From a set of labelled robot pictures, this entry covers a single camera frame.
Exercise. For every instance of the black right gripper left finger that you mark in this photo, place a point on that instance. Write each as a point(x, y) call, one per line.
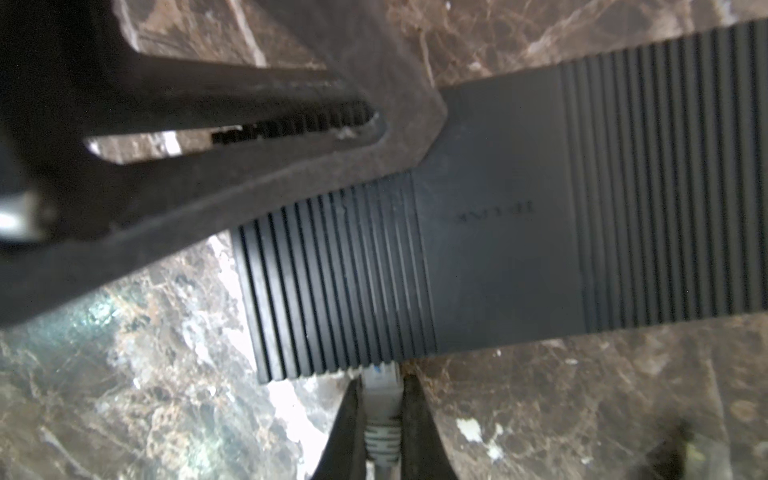
point(344, 456)

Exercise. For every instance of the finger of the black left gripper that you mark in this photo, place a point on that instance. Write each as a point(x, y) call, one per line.
point(68, 69)
point(71, 221)

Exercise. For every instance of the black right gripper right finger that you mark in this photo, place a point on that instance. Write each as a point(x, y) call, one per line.
point(422, 451)

